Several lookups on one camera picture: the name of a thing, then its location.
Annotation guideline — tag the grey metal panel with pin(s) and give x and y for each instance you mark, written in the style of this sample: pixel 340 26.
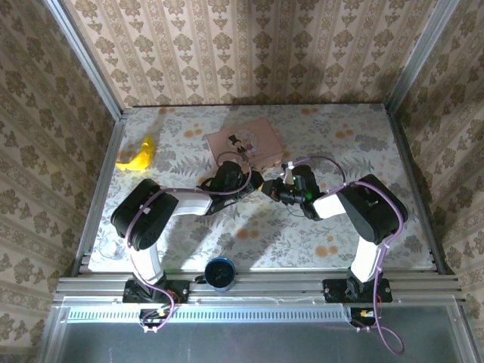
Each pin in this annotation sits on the grey metal panel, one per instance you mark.
pixel 246 344

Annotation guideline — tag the aluminium front rail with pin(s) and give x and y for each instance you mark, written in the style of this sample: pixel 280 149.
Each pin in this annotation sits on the aluminium front rail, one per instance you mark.
pixel 272 289

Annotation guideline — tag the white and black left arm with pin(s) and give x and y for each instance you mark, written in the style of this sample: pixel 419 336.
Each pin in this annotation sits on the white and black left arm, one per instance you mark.
pixel 145 215

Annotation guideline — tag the pink box with wedding couple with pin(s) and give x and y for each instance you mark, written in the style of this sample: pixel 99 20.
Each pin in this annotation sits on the pink box with wedding couple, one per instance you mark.
pixel 246 141

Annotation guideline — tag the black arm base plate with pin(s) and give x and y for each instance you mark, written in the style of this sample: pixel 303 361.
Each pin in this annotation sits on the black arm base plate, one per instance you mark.
pixel 334 291
pixel 177 291

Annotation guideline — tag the yellow banana toy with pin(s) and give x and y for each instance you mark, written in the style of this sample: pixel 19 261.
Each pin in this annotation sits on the yellow banana toy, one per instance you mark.
pixel 138 157

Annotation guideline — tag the dark blue cup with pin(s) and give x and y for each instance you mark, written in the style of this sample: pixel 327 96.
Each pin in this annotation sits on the dark blue cup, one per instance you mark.
pixel 219 274

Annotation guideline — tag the aluminium side rail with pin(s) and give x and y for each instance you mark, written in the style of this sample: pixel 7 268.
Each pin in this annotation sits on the aluminium side rail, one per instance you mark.
pixel 102 189
pixel 419 189

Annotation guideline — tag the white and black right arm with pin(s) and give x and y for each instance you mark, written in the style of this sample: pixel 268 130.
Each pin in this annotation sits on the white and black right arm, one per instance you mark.
pixel 372 211

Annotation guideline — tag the aluminium frame post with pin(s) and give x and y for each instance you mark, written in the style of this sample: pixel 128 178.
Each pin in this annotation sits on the aluminium frame post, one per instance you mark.
pixel 416 56
pixel 87 60

